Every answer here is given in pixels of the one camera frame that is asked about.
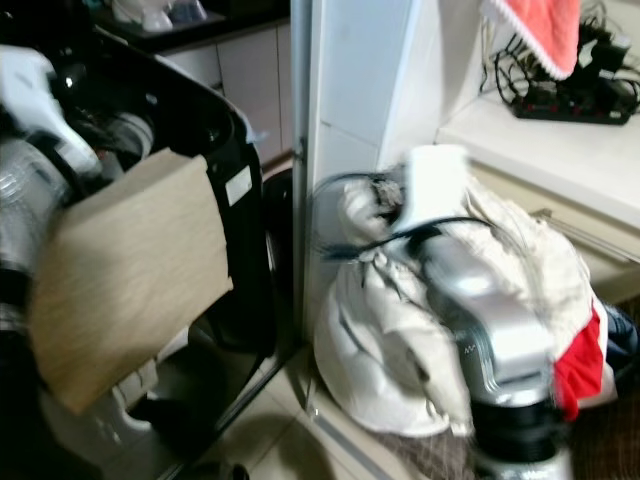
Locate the red towel with white trim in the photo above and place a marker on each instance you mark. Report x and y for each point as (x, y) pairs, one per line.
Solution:
(540, 25)

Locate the dark blue garment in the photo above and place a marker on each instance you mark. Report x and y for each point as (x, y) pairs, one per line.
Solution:
(625, 340)

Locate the red garment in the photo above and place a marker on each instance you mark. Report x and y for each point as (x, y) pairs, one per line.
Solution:
(580, 365)

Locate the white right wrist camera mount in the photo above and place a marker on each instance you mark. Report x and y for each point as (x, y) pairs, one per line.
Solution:
(435, 180)

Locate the brown woven laundry basket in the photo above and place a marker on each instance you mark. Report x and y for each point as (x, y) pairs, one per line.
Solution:
(435, 462)

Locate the white counter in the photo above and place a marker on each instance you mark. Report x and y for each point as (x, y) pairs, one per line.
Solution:
(560, 165)

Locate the white sticker on washer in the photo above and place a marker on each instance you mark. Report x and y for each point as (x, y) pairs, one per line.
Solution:
(238, 186)

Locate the white kitchen cabinet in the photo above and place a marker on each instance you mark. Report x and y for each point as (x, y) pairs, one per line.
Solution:
(240, 75)

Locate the black power strip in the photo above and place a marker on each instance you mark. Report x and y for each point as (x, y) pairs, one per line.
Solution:
(580, 103)

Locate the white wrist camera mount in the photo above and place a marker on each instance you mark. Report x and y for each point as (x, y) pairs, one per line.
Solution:
(435, 180)
(25, 85)

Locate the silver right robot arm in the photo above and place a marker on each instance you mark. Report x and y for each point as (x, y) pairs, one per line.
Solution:
(500, 320)

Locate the white kitchenware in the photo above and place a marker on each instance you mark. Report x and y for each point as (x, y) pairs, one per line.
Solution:
(155, 10)

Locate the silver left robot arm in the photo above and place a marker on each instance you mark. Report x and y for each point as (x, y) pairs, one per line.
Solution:
(25, 205)

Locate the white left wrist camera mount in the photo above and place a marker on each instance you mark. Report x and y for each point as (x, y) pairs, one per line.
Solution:
(25, 85)

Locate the beige cloth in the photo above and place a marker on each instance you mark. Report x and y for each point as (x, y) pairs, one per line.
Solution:
(130, 280)

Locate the white puffer jacket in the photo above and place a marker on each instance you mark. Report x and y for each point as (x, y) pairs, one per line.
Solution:
(380, 340)

